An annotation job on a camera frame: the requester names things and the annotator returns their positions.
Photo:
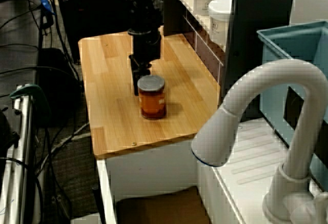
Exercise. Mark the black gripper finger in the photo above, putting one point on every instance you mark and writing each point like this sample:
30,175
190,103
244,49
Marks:
147,70
135,78

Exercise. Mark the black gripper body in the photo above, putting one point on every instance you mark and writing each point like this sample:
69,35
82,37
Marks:
147,47

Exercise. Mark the orange beans can grey lid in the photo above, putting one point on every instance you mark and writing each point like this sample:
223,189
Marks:
152,101

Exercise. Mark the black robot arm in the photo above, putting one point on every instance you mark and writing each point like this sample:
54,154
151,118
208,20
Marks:
143,6

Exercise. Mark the white toy sink unit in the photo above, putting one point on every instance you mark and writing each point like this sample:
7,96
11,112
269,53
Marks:
153,167

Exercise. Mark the green metal clamp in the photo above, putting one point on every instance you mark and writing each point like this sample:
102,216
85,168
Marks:
28,89

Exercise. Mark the blue tape tag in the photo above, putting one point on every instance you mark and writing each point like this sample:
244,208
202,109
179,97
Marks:
46,3

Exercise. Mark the wide black upright panel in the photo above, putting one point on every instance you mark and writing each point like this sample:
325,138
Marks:
256,29

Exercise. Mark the teal plastic bin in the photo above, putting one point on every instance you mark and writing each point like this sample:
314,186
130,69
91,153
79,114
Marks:
276,62

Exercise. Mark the brown flat board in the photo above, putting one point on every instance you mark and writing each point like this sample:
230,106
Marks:
159,206

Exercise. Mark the black bulky object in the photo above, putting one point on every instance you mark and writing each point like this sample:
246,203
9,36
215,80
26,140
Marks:
6,131

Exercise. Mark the narrow black upright post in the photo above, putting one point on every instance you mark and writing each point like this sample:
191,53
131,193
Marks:
174,16

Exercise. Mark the aluminium frame rail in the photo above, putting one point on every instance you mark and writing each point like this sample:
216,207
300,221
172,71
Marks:
24,131

